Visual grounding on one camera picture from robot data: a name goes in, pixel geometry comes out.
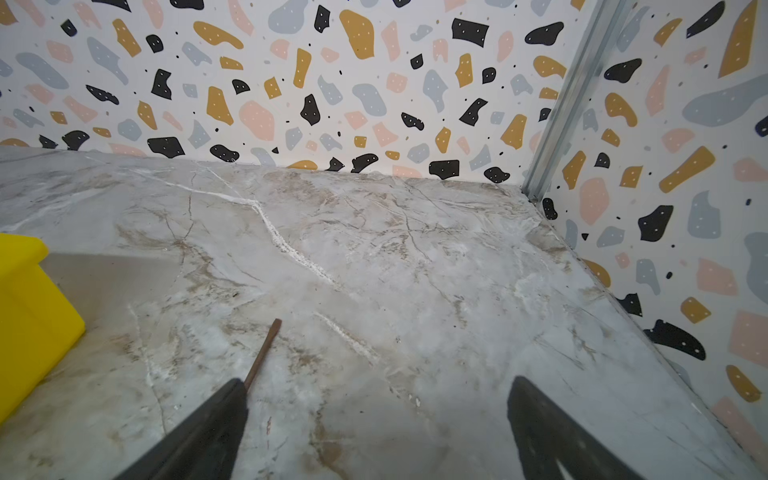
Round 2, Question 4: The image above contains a yellow plastic bin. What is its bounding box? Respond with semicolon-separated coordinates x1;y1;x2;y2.
1;233;85;420

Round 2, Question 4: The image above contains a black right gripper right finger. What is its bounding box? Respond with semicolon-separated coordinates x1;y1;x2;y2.
507;376;640;479

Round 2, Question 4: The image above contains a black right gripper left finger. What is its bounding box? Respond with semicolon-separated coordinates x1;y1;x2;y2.
117;378;248;479

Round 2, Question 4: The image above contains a black and yellow screwdriver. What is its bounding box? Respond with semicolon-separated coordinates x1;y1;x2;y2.
244;318;282;391

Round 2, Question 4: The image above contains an aluminium corner profile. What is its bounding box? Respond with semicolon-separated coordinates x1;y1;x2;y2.
522;0;630;204

